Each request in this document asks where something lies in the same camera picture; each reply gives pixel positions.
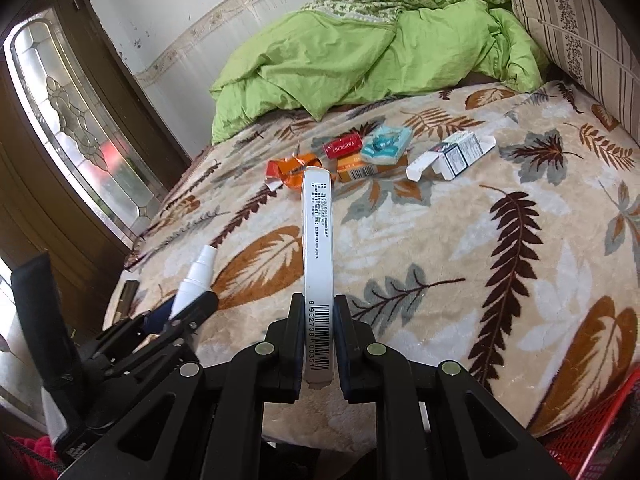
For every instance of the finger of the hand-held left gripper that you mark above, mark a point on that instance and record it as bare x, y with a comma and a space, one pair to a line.
200, 310
155, 322

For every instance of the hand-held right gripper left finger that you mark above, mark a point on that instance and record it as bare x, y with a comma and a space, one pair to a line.
295, 355

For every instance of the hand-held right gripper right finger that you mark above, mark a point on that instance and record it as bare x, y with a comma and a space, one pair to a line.
345, 355

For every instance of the white spray bottle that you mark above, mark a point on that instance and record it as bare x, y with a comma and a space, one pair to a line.
192, 285

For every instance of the long white barcode box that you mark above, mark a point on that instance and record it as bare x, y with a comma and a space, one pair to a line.
317, 235

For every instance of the orange foil wrapper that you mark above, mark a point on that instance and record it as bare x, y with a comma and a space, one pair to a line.
290, 170

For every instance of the orange cardboard box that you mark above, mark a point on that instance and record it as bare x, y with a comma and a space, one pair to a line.
355, 170

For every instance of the red cigarette pack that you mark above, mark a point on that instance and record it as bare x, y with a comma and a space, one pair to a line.
342, 146

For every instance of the teal tissue packet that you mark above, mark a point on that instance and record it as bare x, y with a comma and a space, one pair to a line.
387, 145

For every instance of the white and blue medicine box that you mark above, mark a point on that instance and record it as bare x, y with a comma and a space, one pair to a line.
452, 157

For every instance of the red plastic basket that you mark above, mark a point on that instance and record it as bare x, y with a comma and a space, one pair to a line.
595, 435

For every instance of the wooden wardrobe with glass panel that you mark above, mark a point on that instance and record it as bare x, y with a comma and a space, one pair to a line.
20, 200

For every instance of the green quilt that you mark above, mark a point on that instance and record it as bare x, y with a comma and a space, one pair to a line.
350, 60

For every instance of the striped beige pillow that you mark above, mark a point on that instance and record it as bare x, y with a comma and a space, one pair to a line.
585, 35

